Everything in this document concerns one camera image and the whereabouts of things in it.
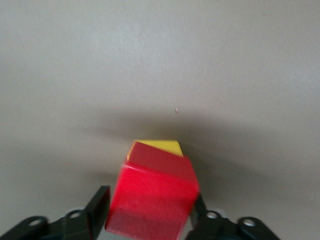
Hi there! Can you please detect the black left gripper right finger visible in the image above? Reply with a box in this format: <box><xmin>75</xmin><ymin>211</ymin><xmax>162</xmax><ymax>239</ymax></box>
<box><xmin>183</xmin><ymin>194</ymin><xmax>282</xmax><ymax>240</ymax></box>

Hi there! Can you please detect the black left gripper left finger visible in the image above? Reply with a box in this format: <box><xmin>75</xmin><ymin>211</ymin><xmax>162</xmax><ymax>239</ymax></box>
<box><xmin>0</xmin><ymin>185</ymin><xmax>111</xmax><ymax>240</ymax></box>

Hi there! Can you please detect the red cube block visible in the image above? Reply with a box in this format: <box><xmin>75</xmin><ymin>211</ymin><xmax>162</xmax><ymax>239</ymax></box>
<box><xmin>104</xmin><ymin>141</ymin><xmax>201</xmax><ymax>240</ymax></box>

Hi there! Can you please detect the yellow cube block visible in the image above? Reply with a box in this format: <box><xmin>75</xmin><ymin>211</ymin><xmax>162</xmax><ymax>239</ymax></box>
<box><xmin>126</xmin><ymin>139</ymin><xmax>185</xmax><ymax>162</ymax></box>

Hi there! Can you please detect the brown table cover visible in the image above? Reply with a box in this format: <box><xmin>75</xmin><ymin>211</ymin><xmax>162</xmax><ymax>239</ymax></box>
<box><xmin>0</xmin><ymin>0</ymin><xmax>320</xmax><ymax>240</ymax></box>

